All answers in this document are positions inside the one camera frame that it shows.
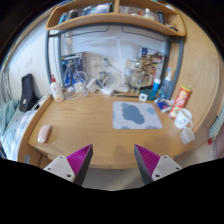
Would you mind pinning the white desk lamp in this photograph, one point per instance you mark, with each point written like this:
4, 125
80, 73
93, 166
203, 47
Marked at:
119, 63

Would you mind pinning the small white cube clock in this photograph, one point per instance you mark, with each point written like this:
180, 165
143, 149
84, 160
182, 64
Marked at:
143, 97

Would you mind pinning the white mug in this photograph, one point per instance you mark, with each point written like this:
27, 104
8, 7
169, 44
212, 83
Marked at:
182, 118

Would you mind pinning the blue tissue pack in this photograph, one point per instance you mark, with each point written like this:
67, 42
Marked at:
163, 105

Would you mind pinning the blue can white cap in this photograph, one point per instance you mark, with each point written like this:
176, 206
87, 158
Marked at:
156, 85

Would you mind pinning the red chip can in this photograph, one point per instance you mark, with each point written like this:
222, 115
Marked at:
180, 100

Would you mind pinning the grey metal desk frame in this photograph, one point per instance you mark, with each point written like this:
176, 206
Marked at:
47, 56

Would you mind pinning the white power adapter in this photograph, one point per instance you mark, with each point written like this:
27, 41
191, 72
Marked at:
79, 87
107, 91

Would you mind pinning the clear plastic cup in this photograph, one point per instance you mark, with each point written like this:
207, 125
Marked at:
187, 136

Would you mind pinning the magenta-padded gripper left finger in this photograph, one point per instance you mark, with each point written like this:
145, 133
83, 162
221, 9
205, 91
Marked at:
77, 160

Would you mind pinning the white pump bottle red cap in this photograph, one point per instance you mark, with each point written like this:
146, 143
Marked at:
57, 91

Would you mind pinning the blue spray bottle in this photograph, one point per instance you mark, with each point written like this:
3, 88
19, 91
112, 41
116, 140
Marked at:
166, 88

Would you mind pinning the wooden shelf unit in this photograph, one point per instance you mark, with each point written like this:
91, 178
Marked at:
113, 18

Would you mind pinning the teal blanket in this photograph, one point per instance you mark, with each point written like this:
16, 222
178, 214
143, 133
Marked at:
7, 113

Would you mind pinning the grey metal bed rail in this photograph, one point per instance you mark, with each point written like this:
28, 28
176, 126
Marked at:
4, 83

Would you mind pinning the colourful figure box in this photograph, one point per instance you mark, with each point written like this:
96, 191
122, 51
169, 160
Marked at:
156, 60

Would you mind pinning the grey cloud-print mouse pad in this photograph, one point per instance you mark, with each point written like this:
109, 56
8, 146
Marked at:
136, 115

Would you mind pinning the black bag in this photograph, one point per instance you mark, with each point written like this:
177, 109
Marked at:
27, 93

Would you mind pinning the black ruler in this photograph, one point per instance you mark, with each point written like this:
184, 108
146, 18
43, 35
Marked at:
126, 96

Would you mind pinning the brown tree figurine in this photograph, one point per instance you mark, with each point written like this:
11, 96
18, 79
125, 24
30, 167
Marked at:
140, 76

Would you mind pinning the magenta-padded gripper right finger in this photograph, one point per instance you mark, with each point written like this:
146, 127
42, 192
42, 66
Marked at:
149, 160

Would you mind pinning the pink computer mouse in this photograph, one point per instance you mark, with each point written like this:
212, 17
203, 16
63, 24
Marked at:
44, 134

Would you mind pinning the blue robot model kit box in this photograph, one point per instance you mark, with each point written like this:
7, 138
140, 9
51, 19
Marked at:
71, 68

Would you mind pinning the white wall switch plate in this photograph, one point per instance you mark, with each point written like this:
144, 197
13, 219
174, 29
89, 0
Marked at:
28, 61

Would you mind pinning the plaid bed quilt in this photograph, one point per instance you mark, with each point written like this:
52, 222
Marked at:
16, 136

